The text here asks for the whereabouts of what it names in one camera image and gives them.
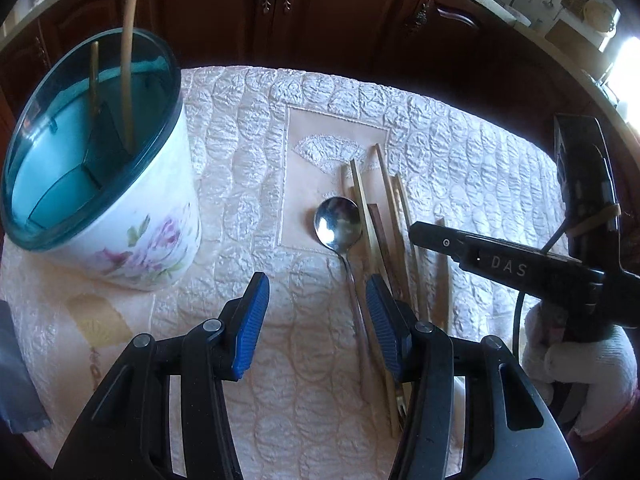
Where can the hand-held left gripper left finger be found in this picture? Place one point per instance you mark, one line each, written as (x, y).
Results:
(252, 320)

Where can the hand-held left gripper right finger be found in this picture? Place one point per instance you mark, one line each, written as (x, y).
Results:
(382, 320)

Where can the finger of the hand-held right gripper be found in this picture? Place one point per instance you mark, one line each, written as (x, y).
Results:
(500, 262)

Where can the metal spoon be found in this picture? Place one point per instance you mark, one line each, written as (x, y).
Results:
(335, 220)

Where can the pile of wooden chopsticks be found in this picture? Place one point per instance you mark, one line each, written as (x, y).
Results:
(361, 195)

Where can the floral utensil holder teal rim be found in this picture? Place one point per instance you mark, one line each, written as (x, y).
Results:
(150, 200)

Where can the person's right hand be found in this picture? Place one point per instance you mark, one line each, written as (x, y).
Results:
(595, 380)

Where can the small metal fork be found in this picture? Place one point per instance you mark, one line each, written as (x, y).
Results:
(400, 407)

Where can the wooden cutting board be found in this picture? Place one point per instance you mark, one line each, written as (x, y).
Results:
(575, 37)

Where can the white quilted tablecloth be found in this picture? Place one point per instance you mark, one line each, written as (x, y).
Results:
(240, 160)

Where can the dark grey cloth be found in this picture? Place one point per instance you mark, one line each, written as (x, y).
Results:
(20, 370)

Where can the brown wooden base cabinets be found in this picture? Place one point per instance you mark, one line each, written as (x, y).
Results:
(325, 15)

